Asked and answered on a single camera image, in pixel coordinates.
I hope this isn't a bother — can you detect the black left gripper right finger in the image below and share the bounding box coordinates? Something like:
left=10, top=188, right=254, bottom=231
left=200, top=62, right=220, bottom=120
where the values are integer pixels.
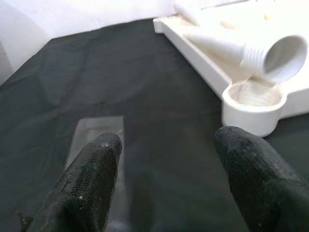
left=214, top=126, right=309, bottom=232

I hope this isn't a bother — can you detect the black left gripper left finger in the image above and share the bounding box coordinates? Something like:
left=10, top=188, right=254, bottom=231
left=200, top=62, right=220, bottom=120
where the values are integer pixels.
left=15, top=132, right=123, bottom=232

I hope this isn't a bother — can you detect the white plastic table leg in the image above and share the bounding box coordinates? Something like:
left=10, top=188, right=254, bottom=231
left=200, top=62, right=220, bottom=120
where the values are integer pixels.
left=181, top=30, right=309, bottom=84

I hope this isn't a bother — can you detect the clear plastic tape patch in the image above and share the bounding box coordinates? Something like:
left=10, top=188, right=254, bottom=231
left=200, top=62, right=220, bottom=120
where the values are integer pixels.
left=64, top=115, right=126, bottom=194

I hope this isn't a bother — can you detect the white plastic table top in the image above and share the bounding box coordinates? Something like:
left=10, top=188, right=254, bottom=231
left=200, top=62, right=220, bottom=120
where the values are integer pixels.
left=153, top=0, right=309, bottom=138

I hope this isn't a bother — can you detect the black table cloth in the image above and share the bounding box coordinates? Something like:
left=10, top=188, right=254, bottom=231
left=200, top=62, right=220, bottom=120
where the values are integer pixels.
left=0, top=18, right=309, bottom=232

